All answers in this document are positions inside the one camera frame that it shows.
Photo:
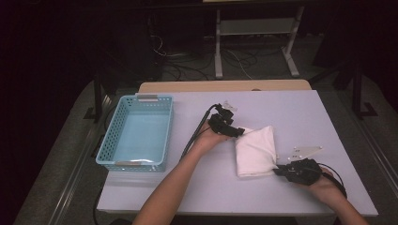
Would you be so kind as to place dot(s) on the person's right hand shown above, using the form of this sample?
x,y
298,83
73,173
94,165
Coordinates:
x,y
328,189

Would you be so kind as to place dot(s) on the black metal stand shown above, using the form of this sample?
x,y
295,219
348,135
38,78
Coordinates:
x,y
356,90
98,93

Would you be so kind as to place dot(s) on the metal floor rail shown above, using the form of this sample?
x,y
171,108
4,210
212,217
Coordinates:
x,y
378,156
73,181

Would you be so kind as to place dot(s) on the white metal desk frame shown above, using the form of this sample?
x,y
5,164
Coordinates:
x,y
219,47

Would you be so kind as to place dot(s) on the light blue plastic basket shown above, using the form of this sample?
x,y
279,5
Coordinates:
x,y
140,134

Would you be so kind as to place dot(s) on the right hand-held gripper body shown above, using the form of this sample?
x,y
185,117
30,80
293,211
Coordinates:
x,y
305,172

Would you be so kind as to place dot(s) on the white shirt with chick print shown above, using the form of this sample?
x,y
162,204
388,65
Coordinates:
x,y
255,150

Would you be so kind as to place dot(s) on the person's left hand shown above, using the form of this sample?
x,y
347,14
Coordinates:
x,y
208,140

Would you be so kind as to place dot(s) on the wooden table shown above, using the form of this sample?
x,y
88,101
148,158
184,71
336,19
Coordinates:
x,y
219,86

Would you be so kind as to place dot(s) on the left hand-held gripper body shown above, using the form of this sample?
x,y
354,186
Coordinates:
x,y
220,122

